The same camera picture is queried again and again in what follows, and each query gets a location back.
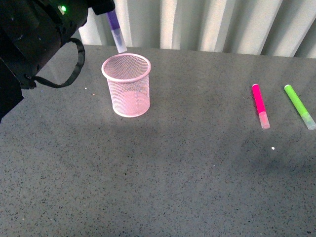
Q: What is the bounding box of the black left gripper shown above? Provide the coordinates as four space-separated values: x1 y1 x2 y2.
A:
87 0 115 15

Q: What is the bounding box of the purple marker pen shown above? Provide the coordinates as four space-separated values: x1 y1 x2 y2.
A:
106 10 127 53

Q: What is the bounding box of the pink marker pen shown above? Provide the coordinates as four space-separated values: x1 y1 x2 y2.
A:
252 84 270 129

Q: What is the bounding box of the pink mesh pen cup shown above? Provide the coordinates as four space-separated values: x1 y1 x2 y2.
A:
101 53 151 118

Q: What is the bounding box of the green marker pen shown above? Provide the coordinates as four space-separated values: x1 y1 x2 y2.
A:
284 84 316 130

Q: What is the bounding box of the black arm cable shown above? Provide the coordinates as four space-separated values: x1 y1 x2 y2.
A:
32 38 86 89

